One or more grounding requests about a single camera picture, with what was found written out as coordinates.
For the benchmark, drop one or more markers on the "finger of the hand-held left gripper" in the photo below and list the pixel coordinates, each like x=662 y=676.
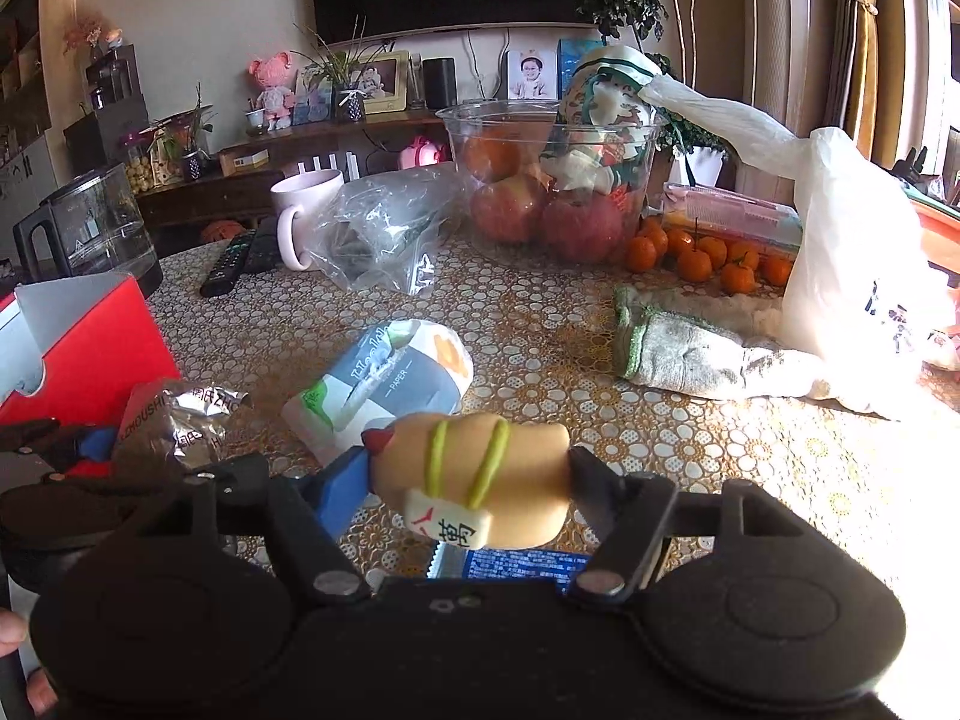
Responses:
x=90 y=491
x=96 y=441

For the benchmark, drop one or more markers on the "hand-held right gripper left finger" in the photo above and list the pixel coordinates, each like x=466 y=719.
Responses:
x=349 y=484

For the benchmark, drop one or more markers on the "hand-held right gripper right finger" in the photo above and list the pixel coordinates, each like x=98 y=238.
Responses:
x=596 y=491

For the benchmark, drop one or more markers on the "red cardboard box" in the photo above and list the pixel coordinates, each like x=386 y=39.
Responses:
x=82 y=360

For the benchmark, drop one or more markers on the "silver foil snack bag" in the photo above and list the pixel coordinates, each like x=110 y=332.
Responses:
x=180 y=412

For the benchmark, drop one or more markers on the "yellow squishy toy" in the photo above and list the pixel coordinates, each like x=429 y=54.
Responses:
x=487 y=480

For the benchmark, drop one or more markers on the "lace-patterned desktop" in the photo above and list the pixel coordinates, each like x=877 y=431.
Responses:
x=750 y=465

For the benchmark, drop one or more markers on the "person's left hand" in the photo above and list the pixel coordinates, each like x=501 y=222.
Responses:
x=11 y=630

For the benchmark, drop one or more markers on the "tissue pack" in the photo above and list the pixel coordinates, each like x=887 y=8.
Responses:
x=382 y=386

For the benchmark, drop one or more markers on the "blue snack packet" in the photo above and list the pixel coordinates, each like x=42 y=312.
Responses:
x=517 y=562

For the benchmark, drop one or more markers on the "green-edged white towel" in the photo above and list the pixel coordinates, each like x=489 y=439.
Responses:
x=690 y=356

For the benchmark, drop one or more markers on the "black glass kettle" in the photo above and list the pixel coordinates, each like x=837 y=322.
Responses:
x=97 y=232

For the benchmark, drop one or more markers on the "black remote control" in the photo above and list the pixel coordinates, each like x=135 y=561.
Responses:
x=232 y=262
x=264 y=244

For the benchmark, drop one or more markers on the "pile of tangerines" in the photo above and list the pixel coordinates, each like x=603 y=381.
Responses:
x=694 y=262

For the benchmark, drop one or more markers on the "clear plastic bag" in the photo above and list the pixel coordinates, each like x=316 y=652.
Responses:
x=382 y=229

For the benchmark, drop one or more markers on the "red apple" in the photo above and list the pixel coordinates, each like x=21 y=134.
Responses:
x=585 y=225
x=508 y=206

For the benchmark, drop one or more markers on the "pink mug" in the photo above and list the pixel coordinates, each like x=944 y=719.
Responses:
x=304 y=214

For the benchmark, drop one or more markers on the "jar of yellow snacks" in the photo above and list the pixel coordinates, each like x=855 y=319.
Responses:
x=139 y=165

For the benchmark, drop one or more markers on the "small leafy plant pot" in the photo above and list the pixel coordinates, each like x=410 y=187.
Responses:
x=191 y=154

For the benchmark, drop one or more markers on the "pink clear-wrapped package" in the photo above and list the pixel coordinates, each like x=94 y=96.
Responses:
x=731 y=210

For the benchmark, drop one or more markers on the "yellow flat box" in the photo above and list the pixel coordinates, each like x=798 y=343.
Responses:
x=244 y=160

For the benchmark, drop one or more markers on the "white router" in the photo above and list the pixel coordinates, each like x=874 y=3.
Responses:
x=326 y=165

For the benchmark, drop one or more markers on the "clear plastic bowl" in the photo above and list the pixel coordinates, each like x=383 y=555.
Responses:
x=551 y=172

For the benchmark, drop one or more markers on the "black appliance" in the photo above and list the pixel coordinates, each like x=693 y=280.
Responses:
x=112 y=112

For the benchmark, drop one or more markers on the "white plastic bag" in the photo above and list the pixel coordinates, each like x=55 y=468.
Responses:
x=840 y=262

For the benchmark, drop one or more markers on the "pink toy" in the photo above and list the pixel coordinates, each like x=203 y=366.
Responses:
x=420 y=153

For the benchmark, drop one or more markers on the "wooden tv cabinet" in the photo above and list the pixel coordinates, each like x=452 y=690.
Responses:
x=300 y=139

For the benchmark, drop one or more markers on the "orange fruit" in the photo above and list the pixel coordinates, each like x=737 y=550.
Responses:
x=491 y=154

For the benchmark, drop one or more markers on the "small white cup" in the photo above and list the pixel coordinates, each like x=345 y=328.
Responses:
x=255 y=120

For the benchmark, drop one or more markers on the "small grass plant pot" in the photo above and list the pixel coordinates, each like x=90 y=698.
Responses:
x=349 y=101

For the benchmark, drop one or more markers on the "pink plush doll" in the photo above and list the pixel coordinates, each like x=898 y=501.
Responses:
x=274 y=90

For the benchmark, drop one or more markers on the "green white patterned bag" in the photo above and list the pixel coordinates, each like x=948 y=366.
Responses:
x=607 y=90

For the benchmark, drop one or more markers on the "black speaker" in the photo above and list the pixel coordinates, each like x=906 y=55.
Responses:
x=439 y=82

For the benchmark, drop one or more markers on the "baby portrait photo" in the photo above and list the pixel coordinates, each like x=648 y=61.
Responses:
x=532 y=75

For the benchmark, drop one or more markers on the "blue picture box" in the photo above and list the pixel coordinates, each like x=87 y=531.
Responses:
x=574 y=52

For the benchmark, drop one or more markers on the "beige sheer curtain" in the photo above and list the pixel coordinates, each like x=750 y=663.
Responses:
x=787 y=37

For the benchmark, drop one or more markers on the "yellow curtain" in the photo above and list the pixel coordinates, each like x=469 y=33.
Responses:
x=862 y=52

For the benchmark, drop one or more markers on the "wooden wall shelf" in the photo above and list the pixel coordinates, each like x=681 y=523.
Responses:
x=22 y=90

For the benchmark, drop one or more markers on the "small blue photo frame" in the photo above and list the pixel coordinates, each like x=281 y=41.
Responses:
x=311 y=105

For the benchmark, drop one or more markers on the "cream photo frame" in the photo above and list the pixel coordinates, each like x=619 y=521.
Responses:
x=386 y=82

